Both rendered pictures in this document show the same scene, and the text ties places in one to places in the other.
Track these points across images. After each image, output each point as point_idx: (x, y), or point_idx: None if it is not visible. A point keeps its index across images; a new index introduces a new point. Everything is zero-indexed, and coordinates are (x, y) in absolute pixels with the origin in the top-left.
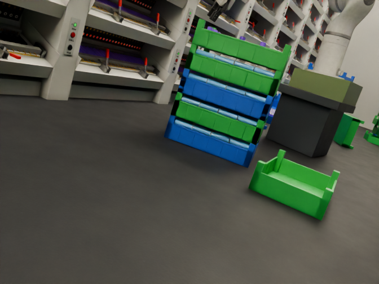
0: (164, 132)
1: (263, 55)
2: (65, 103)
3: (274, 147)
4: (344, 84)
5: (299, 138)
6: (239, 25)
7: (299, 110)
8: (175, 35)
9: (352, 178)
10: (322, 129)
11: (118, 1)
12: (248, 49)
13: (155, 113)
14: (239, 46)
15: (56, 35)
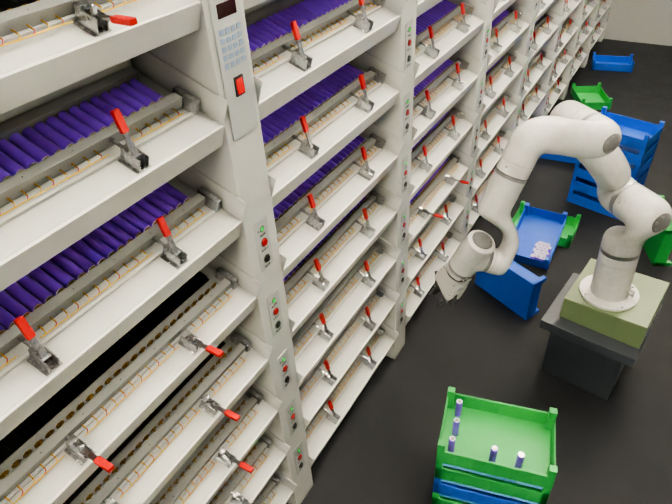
0: (426, 496)
1: (524, 476)
2: (315, 503)
3: (555, 405)
4: (638, 329)
5: (587, 378)
6: (466, 162)
7: (580, 349)
8: (392, 295)
9: (663, 445)
10: (615, 375)
11: (325, 366)
12: (505, 471)
13: (402, 417)
14: (493, 468)
15: (285, 469)
